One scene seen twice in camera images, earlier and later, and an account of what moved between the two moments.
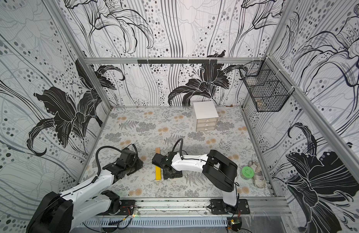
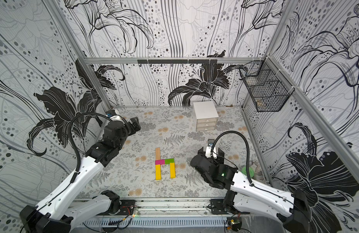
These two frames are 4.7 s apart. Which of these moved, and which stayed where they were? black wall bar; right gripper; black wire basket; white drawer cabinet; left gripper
Moved: right gripper; left gripper
Stayed: black wall bar; white drawer cabinet; black wire basket
